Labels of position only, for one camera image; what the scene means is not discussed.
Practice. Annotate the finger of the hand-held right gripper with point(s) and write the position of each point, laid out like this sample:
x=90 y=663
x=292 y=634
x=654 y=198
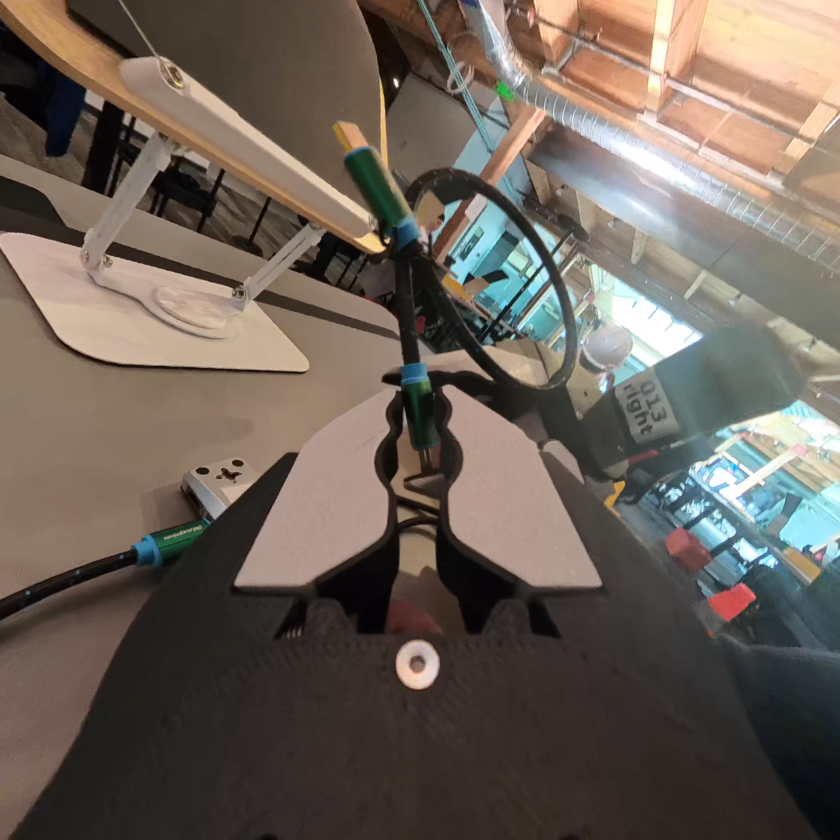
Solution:
x=476 y=382
x=561 y=456

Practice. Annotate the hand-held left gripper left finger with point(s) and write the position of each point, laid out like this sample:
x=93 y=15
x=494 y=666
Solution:
x=328 y=518

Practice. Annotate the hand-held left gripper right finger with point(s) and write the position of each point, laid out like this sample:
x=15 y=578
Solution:
x=518 y=518

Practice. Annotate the silver HDMI splitter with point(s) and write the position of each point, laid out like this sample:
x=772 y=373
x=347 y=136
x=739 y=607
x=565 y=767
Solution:
x=216 y=485

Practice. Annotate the person's left hand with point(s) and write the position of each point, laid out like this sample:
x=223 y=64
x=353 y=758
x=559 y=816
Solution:
x=412 y=620

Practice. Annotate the white hard hat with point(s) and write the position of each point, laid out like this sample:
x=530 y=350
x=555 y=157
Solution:
x=607 y=348

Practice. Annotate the wooden pillar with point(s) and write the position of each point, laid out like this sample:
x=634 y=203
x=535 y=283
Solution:
x=518 y=138

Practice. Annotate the white folding stand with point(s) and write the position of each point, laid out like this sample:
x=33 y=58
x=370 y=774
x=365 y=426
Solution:
x=98 y=328

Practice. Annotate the wooden-edged black board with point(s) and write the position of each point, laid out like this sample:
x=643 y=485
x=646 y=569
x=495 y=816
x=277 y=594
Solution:
x=275 y=65

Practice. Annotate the silver air duct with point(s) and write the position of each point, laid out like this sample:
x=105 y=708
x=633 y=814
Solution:
x=656 y=157

